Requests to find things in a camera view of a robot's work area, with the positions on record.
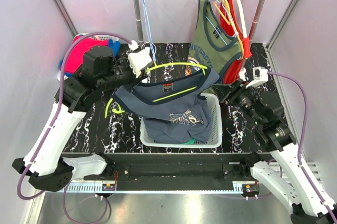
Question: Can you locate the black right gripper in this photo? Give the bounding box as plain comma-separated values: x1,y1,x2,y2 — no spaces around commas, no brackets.
210,77,263,126

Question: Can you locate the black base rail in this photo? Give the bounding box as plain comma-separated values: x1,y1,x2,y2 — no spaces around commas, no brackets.
60,151,274,192

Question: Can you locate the navy blue tank top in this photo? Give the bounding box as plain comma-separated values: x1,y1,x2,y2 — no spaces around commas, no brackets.
113,68,220,144

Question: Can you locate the white plastic mesh basket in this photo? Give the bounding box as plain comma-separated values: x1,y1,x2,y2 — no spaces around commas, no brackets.
140,93,223,149

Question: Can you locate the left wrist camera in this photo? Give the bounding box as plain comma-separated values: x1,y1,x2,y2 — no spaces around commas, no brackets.
127,40,153,78

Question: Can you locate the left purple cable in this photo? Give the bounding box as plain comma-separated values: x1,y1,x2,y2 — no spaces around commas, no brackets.
16,32,137,222

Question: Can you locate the folded clothes stack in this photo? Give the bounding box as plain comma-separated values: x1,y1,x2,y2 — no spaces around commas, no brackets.
59,35,121,77

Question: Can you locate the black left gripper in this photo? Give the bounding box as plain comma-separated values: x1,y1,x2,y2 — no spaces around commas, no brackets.
98,53,150,93

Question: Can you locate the olive green tank top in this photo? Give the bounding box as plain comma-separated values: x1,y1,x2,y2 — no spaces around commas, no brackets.
185,0,234,84

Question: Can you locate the yellow plastic hanger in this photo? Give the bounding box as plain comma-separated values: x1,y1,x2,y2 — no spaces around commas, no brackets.
209,0,244,60

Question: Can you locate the lime green hanger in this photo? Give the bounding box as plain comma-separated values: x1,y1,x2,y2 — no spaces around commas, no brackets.
104,61,209,119

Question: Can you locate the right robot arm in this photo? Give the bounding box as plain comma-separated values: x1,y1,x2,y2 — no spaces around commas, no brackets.
212,80,336,223

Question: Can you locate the white hanger under red top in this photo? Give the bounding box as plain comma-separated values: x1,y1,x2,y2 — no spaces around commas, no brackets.
230,0,249,40

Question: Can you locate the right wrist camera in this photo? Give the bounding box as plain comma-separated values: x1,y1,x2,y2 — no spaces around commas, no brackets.
246,66,269,88

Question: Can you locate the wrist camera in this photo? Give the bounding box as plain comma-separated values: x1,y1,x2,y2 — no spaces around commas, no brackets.
246,66,269,88
127,40,153,78

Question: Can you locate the light blue wire hanger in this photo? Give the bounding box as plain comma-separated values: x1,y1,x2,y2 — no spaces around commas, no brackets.
142,0,156,66

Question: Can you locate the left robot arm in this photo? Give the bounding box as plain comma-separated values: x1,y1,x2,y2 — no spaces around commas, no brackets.
12,46,153,192

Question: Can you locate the red tank top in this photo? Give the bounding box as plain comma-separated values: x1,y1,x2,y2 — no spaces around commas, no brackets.
220,0,252,84

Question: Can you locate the small white basket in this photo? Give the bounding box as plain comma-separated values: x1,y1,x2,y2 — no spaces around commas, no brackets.
57,33,120,81

